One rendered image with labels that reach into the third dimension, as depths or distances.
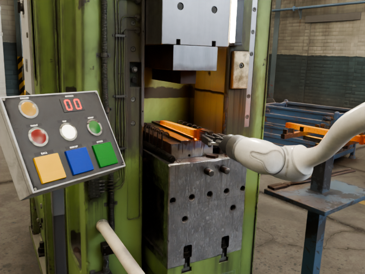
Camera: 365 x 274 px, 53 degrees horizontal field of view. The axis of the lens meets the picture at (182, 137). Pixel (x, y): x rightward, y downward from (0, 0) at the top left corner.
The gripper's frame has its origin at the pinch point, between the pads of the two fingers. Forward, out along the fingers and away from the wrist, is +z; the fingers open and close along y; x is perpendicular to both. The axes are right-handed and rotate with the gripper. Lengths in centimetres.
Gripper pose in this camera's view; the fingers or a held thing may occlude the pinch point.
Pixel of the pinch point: (205, 135)
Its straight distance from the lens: 147.5
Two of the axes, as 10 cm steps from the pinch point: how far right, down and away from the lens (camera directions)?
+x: 0.3, -9.8, -2.1
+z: -4.7, -2.0, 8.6
